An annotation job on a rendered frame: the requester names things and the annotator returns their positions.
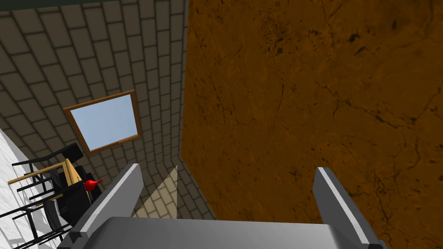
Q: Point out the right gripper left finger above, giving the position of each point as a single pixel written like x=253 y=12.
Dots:
x=114 y=197

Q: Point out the wooden framed window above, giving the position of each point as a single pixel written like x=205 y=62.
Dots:
x=104 y=121

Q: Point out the wooden table with black chairs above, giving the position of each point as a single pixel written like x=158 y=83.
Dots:
x=55 y=193

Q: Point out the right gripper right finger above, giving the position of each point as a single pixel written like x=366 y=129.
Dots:
x=341 y=207

